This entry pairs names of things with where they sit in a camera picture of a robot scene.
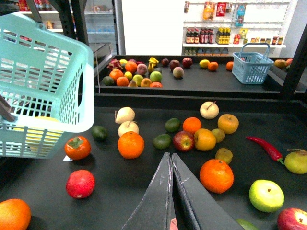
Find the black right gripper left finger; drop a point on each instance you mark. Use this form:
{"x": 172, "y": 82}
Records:
{"x": 154, "y": 210}

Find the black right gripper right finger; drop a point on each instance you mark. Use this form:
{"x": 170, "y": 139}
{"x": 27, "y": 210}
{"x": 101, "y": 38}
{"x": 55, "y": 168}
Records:
{"x": 197, "y": 208}

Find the yellow lemon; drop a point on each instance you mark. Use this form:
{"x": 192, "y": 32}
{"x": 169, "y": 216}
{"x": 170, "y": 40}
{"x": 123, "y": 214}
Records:
{"x": 33, "y": 142}
{"x": 204, "y": 63}

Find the light blue shopping basket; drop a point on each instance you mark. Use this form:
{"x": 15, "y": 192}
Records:
{"x": 46, "y": 78}

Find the pink peach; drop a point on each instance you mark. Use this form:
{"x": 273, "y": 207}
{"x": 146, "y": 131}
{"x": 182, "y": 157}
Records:
{"x": 173, "y": 224}

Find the large front orange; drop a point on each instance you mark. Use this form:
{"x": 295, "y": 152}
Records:
{"x": 216, "y": 176}

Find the large orange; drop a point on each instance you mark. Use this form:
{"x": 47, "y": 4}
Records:
{"x": 216, "y": 176}
{"x": 131, "y": 145}

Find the green avocado front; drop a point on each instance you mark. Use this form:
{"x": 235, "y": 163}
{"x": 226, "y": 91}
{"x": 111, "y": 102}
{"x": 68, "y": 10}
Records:
{"x": 246, "y": 224}

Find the brown kiwi lower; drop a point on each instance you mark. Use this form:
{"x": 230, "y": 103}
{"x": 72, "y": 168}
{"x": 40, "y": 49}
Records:
{"x": 224, "y": 154}

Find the green apple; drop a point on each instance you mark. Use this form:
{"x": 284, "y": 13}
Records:
{"x": 266, "y": 196}

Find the large middle orange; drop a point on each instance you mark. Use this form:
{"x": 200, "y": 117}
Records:
{"x": 131, "y": 145}

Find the yellow orange fruit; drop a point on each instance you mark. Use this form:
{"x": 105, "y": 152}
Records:
{"x": 204, "y": 140}

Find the green lime lower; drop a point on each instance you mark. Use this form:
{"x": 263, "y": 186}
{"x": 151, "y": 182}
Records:
{"x": 162, "y": 141}

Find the green lime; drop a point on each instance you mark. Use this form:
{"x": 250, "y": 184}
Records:
{"x": 172, "y": 125}
{"x": 162, "y": 141}

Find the green kiwi upper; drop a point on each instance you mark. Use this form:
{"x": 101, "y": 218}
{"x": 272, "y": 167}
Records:
{"x": 219, "y": 135}

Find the red pomegranate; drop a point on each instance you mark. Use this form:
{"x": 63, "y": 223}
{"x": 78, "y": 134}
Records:
{"x": 80, "y": 184}

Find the small orange tangerine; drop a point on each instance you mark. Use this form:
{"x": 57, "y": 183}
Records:
{"x": 192, "y": 125}

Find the green lime upper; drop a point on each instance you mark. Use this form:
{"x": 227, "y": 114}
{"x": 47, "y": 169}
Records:
{"x": 172, "y": 125}

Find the white pear lower left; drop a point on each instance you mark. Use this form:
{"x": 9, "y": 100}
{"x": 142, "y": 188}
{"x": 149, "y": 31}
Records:
{"x": 128, "y": 126}

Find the yellow russet apple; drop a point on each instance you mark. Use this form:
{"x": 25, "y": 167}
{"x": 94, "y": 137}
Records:
{"x": 228, "y": 123}

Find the red apple at corner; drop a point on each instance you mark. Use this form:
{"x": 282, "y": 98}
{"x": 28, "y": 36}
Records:
{"x": 292, "y": 219}

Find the red chili pepper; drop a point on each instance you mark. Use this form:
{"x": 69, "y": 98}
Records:
{"x": 272, "y": 151}

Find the dark green avocado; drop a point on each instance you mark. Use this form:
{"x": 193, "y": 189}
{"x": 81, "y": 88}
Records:
{"x": 99, "y": 133}

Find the orange persimmon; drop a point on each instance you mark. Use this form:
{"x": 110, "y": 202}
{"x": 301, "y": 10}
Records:
{"x": 77, "y": 148}

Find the white round pear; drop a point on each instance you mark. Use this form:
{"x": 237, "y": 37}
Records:
{"x": 209, "y": 110}

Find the white pear upper left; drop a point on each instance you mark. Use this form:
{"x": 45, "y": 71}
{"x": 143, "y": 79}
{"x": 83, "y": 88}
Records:
{"x": 124, "y": 114}

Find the yellow green pear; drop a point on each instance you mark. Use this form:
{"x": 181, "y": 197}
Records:
{"x": 296, "y": 161}

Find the mango at left edge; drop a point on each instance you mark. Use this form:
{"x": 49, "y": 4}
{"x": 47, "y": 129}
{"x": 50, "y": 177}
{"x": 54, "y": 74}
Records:
{"x": 15, "y": 214}

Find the small blue basket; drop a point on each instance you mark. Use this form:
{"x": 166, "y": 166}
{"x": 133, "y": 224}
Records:
{"x": 251, "y": 67}

